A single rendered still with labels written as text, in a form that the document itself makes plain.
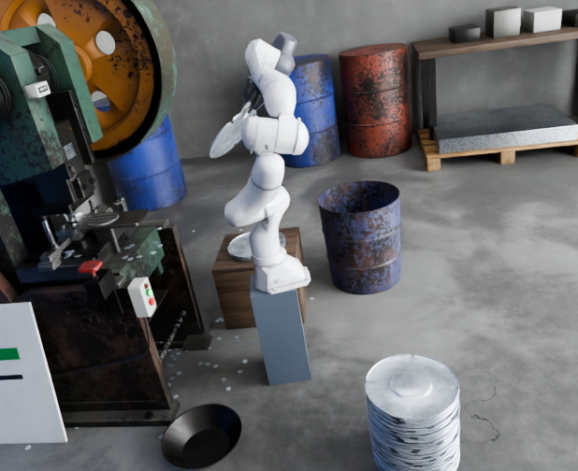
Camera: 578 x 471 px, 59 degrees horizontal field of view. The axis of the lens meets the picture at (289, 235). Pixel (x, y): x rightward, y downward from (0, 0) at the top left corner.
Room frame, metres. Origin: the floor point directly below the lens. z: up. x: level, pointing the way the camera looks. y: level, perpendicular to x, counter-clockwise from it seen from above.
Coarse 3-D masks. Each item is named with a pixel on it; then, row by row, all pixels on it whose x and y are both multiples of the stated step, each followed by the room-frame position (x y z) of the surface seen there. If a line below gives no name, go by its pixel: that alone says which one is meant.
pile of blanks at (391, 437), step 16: (368, 400) 1.21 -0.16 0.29; (368, 416) 1.23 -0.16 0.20; (384, 416) 1.14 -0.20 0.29; (448, 416) 1.13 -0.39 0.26; (384, 432) 1.14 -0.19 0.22; (400, 432) 1.11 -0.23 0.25; (416, 432) 1.09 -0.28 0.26; (432, 432) 1.09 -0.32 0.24; (448, 432) 1.12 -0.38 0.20; (384, 448) 1.15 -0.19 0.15; (400, 448) 1.11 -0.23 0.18; (416, 448) 1.09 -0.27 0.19; (432, 448) 1.09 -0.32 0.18; (448, 448) 1.11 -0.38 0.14; (384, 464) 1.16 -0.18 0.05; (400, 464) 1.11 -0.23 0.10; (416, 464) 1.09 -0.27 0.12; (432, 464) 1.09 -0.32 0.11; (448, 464) 1.12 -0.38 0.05
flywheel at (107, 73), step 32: (0, 0) 2.29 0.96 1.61; (32, 0) 2.30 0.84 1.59; (64, 0) 2.27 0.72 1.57; (96, 0) 2.22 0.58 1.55; (128, 0) 2.26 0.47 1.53; (64, 32) 2.28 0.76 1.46; (96, 32) 2.26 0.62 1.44; (128, 32) 2.19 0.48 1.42; (96, 64) 2.26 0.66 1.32; (128, 64) 2.24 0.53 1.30; (128, 96) 2.24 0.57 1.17; (128, 128) 2.21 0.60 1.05
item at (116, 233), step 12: (96, 216) 1.94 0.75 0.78; (108, 216) 1.91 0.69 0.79; (120, 216) 1.91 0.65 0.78; (132, 216) 1.88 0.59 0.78; (144, 216) 1.87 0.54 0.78; (84, 228) 1.84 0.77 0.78; (96, 228) 1.83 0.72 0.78; (108, 228) 1.82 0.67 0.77; (120, 228) 1.90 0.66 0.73; (108, 240) 1.85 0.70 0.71; (120, 240) 1.87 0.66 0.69
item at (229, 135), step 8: (240, 112) 2.17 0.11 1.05; (240, 120) 2.21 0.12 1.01; (224, 128) 2.13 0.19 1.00; (232, 128) 2.20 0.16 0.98; (240, 128) 2.30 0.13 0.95; (216, 136) 2.13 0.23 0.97; (224, 136) 2.19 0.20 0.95; (232, 136) 2.29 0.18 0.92; (240, 136) 2.36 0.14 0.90; (216, 144) 2.17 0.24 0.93; (224, 144) 2.26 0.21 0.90; (232, 144) 2.33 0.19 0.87; (216, 152) 2.24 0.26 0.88; (224, 152) 2.33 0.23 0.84
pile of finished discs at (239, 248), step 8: (248, 232) 2.43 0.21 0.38; (232, 240) 2.36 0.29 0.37; (240, 240) 2.36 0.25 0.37; (248, 240) 2.33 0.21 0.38; (280, 240) 2.28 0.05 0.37; (232, 248) 2.29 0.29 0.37; (240, 248) 2.27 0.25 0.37; (248, 248) 2.25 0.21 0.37; (232, 256) 2.21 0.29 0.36; (240, 256) 2.18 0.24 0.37; (248, 256) 2.17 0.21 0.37
